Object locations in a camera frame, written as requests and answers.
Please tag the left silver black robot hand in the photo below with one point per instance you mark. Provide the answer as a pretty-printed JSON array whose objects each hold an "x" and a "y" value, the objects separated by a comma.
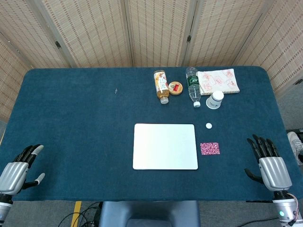
[{"x": 14, "y": 176}]

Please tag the round orange lidded tin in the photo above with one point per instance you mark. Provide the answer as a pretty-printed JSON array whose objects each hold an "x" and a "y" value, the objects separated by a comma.
[{"x": 176, "y": 88}]

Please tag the bamboo folding screen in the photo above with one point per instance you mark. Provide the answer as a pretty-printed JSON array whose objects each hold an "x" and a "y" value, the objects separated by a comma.
[{"x": 94, "y": 30}]

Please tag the yellow floor tape strip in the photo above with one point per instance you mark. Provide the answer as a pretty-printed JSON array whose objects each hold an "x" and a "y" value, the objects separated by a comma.
[{"x": 76, "y": 212}]

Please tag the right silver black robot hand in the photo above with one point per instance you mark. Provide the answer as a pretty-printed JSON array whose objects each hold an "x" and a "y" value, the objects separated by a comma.
[{"x": 274, "y": 172}]

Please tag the black screen hinge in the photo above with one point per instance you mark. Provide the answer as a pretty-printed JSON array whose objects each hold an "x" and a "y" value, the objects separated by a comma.
[
  {"x": 189, "y": 39},
  {"x": 57, "y": 44}
]

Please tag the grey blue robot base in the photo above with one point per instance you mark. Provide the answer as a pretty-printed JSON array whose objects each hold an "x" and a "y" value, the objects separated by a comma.
[{"x": 149, "y": 214}]

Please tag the amber tea plastic bottle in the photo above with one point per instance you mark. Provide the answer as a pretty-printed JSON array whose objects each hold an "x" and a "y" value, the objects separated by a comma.
[{"x": 161, "y": 86}]

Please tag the small white round disc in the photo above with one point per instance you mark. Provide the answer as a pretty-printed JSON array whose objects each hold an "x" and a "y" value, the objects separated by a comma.
[{"x": 208, "y": 125}]

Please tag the black screen foot bracket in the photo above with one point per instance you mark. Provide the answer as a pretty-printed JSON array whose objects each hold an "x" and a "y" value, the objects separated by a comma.
[{"x": 298, "y": 82}]

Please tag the white rectangular board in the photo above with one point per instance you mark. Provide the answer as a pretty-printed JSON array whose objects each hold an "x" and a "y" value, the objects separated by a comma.
[{"x": 165, "y": 146}]

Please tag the white paper cup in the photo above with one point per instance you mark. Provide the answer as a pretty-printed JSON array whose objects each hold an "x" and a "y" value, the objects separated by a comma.
[{"x": 215, "y": 100}]

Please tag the white sneaker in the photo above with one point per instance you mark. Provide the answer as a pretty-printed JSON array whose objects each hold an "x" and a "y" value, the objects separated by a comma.
[{"x": 296, "y": 146}]

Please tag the clear green label water bottle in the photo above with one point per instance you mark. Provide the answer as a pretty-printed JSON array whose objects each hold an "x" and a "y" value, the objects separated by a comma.
[{"x": 193, "y": 87}]

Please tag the spiral notebook with red drawings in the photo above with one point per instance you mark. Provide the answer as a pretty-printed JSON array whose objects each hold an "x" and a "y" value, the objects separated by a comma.
[{"x": 220, "y": 80}]

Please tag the blue felt table cloth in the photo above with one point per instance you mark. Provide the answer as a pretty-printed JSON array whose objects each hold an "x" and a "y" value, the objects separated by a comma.
[{"x": 71, "y": 130}]

